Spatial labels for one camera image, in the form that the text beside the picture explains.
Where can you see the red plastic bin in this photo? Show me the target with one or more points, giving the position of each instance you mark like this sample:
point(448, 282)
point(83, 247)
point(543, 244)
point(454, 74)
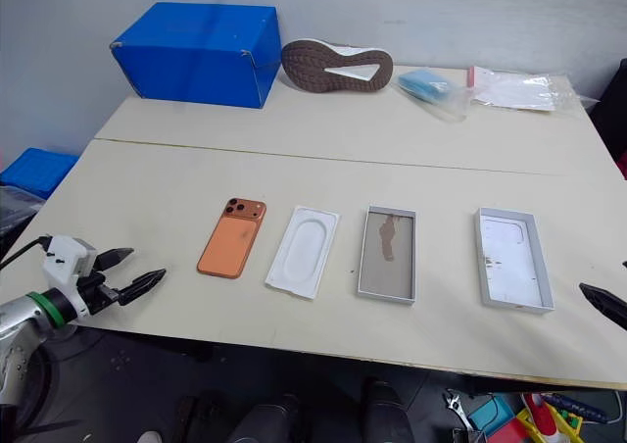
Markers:
point(507, 430)

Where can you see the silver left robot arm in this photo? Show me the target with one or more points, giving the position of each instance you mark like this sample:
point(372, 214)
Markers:
point(19, 325)

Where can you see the white phone tray insert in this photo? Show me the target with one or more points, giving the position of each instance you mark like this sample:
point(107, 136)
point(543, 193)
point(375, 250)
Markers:
point(303, 252)

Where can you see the dark rounded shape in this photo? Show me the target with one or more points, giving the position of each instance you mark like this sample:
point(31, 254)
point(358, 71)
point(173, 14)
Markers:
point(267, 421)
point(387, 408)

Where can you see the clear bag with white paper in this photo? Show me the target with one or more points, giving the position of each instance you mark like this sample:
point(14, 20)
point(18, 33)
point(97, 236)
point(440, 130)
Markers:
point(519, 90)

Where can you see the black bag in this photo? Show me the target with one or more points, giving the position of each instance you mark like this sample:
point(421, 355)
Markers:
point(14, 217)

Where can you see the grey phone box base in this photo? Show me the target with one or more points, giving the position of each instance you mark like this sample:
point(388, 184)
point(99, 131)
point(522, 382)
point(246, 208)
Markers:
point(387, 266)

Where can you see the white phone box lid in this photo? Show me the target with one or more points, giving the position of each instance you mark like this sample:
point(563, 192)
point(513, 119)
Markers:
point(512, 266)

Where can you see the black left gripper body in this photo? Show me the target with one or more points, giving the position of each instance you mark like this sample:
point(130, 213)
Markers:
point(100, 293)

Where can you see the blue plastic crate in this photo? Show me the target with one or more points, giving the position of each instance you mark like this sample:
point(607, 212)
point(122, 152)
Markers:
point(36, 171)

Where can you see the blue plastic bin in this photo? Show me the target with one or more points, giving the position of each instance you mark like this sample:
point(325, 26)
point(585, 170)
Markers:
point(490, 413)

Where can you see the blue cardboard shoe box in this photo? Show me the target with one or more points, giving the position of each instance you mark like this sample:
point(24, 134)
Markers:
point(196, 56)

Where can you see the colourful plastic toys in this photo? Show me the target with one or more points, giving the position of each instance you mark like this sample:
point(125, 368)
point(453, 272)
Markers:
point(544, 416)

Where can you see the orange smartphone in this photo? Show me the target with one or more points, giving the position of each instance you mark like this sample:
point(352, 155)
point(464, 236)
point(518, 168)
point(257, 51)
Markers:
point(230, 242)

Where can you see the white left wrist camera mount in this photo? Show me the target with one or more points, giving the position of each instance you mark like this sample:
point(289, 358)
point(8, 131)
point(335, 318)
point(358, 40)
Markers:
point(66, 257)

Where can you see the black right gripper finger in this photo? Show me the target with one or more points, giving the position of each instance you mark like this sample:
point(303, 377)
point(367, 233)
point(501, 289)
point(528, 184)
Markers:
point(610, 303)

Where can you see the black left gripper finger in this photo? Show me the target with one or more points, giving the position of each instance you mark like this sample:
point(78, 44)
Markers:
point(142, 283)
point(115, 258)

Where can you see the brown-soled sneaker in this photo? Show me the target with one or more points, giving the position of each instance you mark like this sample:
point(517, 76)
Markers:
point(308, 68)

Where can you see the bagged blue face masks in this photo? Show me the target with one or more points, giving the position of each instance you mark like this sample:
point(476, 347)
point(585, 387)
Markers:
point(426, 84)

